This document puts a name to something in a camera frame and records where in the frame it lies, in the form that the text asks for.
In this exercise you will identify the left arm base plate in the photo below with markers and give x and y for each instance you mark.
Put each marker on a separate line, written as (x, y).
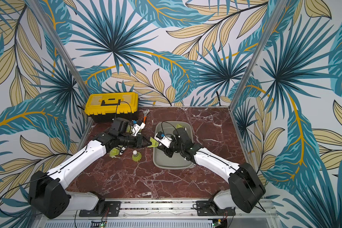
(103, 209)

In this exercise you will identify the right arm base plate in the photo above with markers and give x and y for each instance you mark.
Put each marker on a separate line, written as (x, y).
(207, 208)

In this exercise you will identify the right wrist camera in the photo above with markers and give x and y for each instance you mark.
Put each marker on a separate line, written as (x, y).
(163, 139)

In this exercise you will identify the yellow-green shuttlecock seven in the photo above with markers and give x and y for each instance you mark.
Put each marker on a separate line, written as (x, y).
(136, 156)

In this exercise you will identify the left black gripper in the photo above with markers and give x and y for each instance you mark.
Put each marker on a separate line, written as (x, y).
(139, 141)

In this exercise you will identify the aluminium frame post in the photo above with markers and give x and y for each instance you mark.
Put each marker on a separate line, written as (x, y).
(50, 30)
(278, 10)

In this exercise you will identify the yellow-green shuttlecock six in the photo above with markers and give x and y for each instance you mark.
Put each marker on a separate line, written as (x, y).
(153, 143)

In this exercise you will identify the yellow-green shuttlecock five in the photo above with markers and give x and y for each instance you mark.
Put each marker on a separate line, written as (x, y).
(129, 129)

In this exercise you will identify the grey plastic storage tray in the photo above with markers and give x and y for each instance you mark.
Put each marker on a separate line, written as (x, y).
(177, 162)

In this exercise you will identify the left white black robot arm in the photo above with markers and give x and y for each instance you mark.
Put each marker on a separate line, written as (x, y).
(47, 190)

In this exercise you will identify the left aluminium frame post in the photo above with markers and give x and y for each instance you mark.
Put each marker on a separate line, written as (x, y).
(50, 30)

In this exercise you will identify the aluminium front rail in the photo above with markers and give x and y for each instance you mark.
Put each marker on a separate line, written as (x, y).
(166, 213)

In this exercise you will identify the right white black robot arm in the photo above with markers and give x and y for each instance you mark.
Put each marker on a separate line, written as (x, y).
(246, 189)

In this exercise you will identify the right aluminium frame post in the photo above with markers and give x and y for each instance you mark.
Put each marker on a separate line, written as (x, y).
(278, 10)

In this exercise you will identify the yellow black toolbox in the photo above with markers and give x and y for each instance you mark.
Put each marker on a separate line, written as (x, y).
(103, 108)

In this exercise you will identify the yellow-green shuttlecock eight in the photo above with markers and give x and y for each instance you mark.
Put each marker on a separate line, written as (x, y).
(118, 151)

